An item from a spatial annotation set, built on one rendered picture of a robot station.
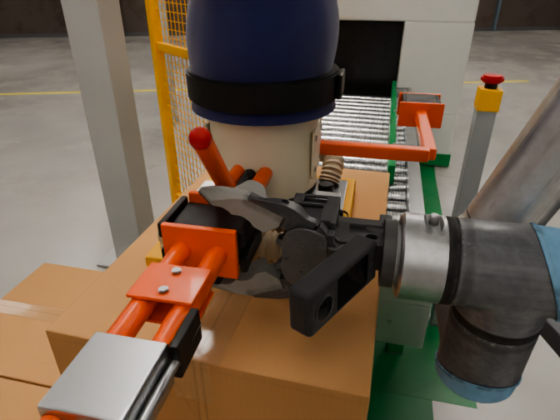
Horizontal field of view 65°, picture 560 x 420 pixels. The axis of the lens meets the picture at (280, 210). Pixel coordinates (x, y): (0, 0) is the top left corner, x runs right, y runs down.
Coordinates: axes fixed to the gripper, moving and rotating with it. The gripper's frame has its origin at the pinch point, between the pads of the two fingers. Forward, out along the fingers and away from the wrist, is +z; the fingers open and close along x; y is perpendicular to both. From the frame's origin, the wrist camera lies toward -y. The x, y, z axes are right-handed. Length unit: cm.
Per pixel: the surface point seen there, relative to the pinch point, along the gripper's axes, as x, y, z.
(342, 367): -13.1, -2.2, -15.9
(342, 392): -13.3, -5.4, -16.2
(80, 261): -107, 125, 125
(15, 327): -53, 30, 66
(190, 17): 20.6, 21.1, 8.2
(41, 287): -53, 45, 71
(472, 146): -26, 114, -51
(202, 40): 18.3, 18.1, 5.6
